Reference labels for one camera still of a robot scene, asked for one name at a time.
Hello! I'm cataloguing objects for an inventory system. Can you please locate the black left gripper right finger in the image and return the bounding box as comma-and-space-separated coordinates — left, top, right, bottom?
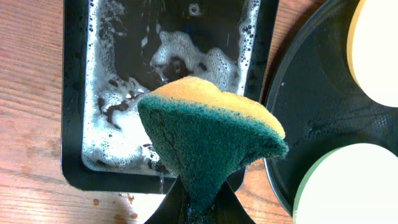
214, 182, 255, 224

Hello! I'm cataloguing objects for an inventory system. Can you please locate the black rectangular soapy water tray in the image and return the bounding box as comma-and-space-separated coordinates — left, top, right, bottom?
61, 0, 279, 194

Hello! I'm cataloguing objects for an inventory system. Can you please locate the round black tray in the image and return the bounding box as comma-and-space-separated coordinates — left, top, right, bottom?
266, 0, 397, 213

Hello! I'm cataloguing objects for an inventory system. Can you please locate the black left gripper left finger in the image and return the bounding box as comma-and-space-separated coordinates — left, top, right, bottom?
144, 176, 187, 224

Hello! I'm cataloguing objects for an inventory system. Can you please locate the yellow plate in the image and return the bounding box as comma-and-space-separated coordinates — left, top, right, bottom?
346, 0, 397, 108

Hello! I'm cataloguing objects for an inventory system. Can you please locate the green and yellow sponge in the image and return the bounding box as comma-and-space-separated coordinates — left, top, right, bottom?
137, 77, 289, 223

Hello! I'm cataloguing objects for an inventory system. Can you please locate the light green plate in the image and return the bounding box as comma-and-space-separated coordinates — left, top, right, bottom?
293, 143, 397, 224

